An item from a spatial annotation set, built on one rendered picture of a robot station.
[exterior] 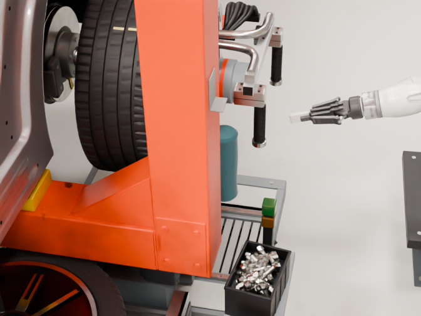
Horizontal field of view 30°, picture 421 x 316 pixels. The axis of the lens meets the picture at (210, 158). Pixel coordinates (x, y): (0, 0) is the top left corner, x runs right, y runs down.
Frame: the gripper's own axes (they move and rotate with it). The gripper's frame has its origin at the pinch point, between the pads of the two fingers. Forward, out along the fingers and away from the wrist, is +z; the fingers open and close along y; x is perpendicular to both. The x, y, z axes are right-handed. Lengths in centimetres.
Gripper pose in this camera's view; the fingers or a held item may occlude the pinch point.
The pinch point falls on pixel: (300, 116)
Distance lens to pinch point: 260.8
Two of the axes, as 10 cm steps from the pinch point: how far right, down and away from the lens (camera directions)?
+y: -1.3, 6.3, -7.7
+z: -9.5, 1.5, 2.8
